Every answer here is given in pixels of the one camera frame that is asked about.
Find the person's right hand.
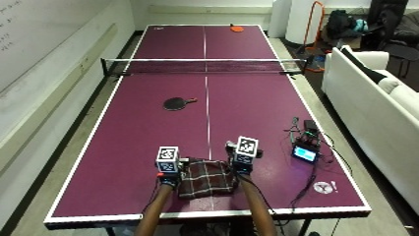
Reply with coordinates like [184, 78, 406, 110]
[224, 141, 264, 177]

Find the person's left hand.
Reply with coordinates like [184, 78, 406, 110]
[155, 157, 191, 191]

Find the dark plaid cloth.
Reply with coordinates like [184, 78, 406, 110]
[176, 157, 239, 200]

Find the white marker cube right glove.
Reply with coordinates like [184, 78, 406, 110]
[232, 135, 260, 165]

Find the white marker cube glove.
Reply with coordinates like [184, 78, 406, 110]
[154, 146, 180, 174]
[232, 135, 260, 165]

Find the white marker cube left glove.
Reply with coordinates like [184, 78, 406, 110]
[154, 146, 180, 174]

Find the electronic device with lit screen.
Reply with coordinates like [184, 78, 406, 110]
[291, 131, 321, 164]

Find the black table tennis paddle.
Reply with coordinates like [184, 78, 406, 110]
[162, 96, 199, 112]

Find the small black box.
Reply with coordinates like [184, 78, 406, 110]
[301, 119, 319, 131]

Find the black table tennis net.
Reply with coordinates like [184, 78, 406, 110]
[99, 57, 313, 78]

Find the white sofa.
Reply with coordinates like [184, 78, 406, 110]
[320, 45, 419, 215]

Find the black cushion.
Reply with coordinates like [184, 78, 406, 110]
[339, 47, 388, 85]

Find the white cylindrical column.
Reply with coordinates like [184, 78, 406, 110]
[267, 0, 324, 46]

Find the black backpack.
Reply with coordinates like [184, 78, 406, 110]
[325, 9, 357, 39]

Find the teal bag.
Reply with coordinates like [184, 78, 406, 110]
[352, 18, 369, 33]

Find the white whiteboard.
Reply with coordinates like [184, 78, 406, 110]
[0, 0, 114, 93]

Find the black office chair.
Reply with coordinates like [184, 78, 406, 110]
[360, 0, 419, 64]

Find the black left glove cable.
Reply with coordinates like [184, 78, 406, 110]
[139, 172, 164, 215]

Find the black glove cable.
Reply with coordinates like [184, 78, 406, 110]
[139, 172, 164, 215]
[241, 174, 283, 218]

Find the black right glove cable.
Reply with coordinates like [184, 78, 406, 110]
[241, 174, 283, 218]

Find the black cable on table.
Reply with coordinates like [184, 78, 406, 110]
[289, 161, 319, 211]

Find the orange metal frame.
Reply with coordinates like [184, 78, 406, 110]
[300, 0, 327, 74]

